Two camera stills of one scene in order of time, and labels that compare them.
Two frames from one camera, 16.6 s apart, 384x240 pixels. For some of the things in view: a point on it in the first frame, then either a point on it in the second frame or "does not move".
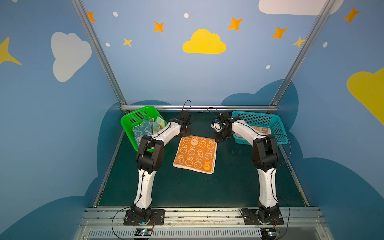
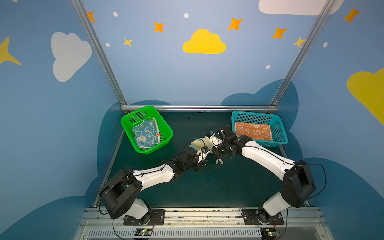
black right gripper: (221, 134) → (222, 147)
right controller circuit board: (268, 232) does not move
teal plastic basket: (260, 119) does not move
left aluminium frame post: (81, 12) does not move
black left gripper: (185, 128) → (199, 159)
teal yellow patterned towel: (157, 124) → (198, 143)
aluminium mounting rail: (108, 224) does not move
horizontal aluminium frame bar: (203, 108) does not move
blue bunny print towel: (144, 129) does not move
